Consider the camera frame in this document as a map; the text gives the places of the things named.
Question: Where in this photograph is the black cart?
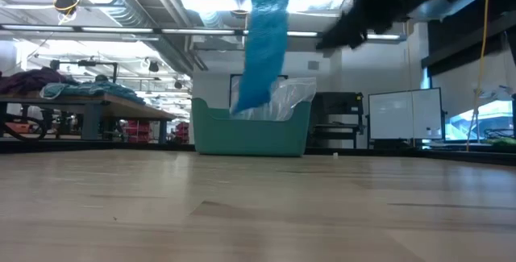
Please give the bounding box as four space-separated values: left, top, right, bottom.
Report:
308 91 364 150

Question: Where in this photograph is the teal cloth pile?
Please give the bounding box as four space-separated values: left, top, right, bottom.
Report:
39 80 146 106

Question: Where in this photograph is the green plastic bin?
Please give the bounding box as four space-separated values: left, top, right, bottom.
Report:
191 98 312 158

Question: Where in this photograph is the purple clothes pile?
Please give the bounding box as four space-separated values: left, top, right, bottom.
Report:
0 67 80 96

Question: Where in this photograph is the black ceiling device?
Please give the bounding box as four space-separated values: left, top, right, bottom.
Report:
53 0 81 25

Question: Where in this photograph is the black round wheel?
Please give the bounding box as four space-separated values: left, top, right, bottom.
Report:
0 113 48 142

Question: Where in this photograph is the clear plastic zip bag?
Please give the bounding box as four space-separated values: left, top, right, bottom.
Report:
229 77 318 123

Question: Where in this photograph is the blue elastic bandage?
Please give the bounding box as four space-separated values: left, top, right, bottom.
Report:
231 0 293 115

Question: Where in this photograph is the whiteboard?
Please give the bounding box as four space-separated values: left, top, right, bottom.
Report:
367 87 445 141

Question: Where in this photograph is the green cloth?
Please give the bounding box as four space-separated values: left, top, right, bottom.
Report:
483 135 516 147

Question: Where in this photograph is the black wall beam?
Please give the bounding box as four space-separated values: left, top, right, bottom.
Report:
421 10 516 78

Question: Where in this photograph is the wooden workbench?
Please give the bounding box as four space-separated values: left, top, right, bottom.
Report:
0 92 178 144

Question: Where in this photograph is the yellow hanging cable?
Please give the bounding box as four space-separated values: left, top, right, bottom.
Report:
465 0 491 152

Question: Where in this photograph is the black overhead rig frame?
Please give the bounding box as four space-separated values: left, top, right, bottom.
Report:
50 59 119 84

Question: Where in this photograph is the black table frame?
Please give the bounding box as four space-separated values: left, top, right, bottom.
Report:
0 139 516 167

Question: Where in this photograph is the red storage bin stack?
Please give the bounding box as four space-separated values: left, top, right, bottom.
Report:
175 121 190 145
124 119 152 144

